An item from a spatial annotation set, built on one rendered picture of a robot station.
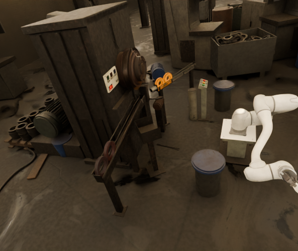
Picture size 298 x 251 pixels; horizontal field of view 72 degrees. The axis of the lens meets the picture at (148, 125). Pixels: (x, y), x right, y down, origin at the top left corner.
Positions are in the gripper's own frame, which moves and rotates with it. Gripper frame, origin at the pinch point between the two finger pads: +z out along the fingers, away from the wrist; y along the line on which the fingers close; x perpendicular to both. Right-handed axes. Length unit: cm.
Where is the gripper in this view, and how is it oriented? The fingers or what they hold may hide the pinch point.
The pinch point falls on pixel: (297, 188)
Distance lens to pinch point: 134.6
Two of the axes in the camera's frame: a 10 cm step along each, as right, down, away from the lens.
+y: -7.7, -5.8, 2.7
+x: 5.1, -8.1, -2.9
